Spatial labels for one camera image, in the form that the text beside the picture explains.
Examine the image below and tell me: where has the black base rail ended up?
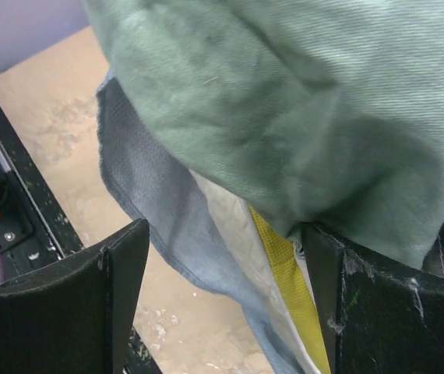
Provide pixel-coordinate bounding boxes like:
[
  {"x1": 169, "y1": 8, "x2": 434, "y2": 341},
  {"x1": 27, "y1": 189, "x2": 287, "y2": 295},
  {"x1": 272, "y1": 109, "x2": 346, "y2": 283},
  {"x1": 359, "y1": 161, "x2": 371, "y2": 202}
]
[{"x1": 0, "y1": 107, "x2": 159, "y2": 373}]

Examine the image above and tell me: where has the white quilted pillow yellow stripe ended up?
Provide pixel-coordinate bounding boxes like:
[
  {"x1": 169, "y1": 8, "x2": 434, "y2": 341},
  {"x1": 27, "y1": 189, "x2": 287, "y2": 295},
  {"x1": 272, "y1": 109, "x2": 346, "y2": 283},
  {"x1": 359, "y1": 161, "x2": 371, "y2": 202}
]
[{"x1": 192, "y1": 172, "x2": 333, "y2": 373}]

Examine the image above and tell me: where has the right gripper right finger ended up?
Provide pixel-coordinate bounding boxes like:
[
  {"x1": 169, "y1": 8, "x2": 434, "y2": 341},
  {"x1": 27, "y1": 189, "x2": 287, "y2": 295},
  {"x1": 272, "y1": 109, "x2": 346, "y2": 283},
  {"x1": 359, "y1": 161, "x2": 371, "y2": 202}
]
[{"x1": 302, "y1": 224, "x2": 444, "y2": 373}]

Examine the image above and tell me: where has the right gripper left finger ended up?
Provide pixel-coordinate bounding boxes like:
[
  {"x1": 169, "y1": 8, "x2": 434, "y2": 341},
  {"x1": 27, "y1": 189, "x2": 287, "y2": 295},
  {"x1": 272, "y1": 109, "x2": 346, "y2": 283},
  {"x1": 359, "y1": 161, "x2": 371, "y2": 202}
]
[{"x1": 0, "y1": 220, "x2": 150, "y2": 373}]

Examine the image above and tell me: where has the patchwork green beige pillowcase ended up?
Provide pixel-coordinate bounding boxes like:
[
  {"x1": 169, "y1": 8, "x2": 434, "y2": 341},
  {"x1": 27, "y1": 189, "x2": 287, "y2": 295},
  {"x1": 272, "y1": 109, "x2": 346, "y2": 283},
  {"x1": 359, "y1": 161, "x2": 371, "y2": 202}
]
[{"x1": 84, "y1": 1, "x2": 444, "y2": 373}]

